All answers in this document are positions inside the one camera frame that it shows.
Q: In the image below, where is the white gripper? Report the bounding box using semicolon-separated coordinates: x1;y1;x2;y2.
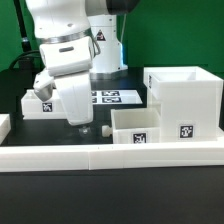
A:
40;36;94;135

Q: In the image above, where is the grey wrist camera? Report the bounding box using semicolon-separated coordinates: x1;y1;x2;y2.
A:
33;69;54;102

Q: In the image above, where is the white front drawer box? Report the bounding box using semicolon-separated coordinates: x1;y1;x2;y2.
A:
102;108;160;144

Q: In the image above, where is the white rear drawer box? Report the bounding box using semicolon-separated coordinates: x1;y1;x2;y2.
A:
21;89;66;120

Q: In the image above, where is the white drawer cabinet housing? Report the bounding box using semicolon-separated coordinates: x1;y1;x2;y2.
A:
143;66;223;142

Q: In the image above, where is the white drawer box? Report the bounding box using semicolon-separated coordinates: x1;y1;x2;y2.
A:
21;89;66;120
102;108;160;144

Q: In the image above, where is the white fence wall frame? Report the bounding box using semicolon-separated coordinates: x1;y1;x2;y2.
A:
0;114;224;172

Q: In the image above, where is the fiducial marker sheet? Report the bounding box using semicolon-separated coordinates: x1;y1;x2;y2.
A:
92;90;142;105

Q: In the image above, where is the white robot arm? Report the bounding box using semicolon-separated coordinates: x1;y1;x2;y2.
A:
25;0;140;126

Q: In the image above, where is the black cable with connector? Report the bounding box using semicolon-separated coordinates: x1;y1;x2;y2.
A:
8;49;43;70

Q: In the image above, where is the black pole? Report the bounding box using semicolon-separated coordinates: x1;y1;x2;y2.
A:
13;0;31;52

